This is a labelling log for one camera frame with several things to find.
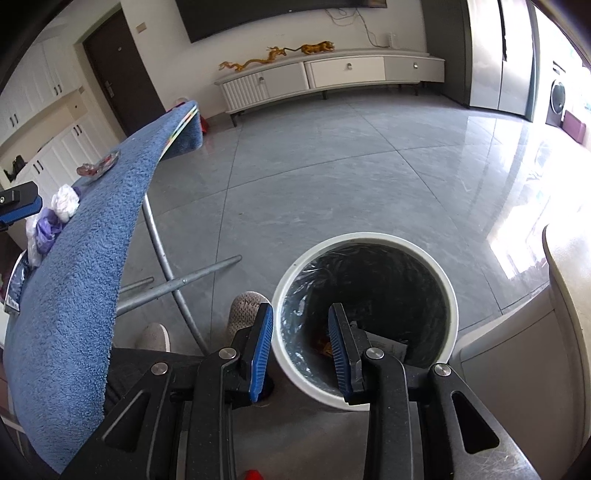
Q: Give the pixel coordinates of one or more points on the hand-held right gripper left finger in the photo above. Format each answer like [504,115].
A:
[261,355]

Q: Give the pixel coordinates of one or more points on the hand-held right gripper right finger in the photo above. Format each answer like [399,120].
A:
[337,355]

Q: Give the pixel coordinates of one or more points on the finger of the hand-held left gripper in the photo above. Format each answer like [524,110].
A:
[18,210]

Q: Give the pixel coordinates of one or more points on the purple wrapper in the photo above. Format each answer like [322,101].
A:
[48,230]

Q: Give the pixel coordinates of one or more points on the white round trash bin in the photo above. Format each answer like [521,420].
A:
[300,378]

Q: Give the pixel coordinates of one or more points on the white plastic bag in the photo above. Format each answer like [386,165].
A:
[64,201]

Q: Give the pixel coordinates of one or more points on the dark blue printed packet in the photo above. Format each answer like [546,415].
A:
[16,281]

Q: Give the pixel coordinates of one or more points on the clear wrapper with red print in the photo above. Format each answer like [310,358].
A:
[97,166]

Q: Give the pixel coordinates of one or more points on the orange wrapper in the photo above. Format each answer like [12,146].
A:
[323,347]

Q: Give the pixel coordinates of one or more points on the beige slipper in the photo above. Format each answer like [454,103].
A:
[154,337]
[242,309]

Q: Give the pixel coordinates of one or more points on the blue terry towel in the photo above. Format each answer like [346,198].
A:
[83,258]

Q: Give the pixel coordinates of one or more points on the black bin liner bag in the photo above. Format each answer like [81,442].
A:
[392,286]

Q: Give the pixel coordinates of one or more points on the metal-legged folding table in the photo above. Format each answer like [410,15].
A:
[175,281]

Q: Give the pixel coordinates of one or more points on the small red item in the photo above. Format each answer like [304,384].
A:
[252,475]

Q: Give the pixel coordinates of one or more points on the dark brown door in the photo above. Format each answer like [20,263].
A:
[120,74]

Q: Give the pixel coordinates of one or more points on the red and yellow box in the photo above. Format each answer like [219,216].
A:
[204,125]

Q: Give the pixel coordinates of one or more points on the golden dragon ornament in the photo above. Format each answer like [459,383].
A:
[258,59]

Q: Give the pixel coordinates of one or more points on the white television cabinet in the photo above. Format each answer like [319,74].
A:
[346,69]

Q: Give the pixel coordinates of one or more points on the golden tiger ornament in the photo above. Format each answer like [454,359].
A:
[318,47]

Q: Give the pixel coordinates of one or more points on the purple box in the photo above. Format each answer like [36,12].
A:
[575,127]

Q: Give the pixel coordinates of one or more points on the white washing machine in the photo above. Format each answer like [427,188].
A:
[558,97]

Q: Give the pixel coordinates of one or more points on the silver refrigerator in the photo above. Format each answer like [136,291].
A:
[498,55]

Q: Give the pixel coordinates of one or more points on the white wall cabinets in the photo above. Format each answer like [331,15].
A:
[60,147]

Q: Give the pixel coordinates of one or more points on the black wall television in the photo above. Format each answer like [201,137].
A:
[254,18]

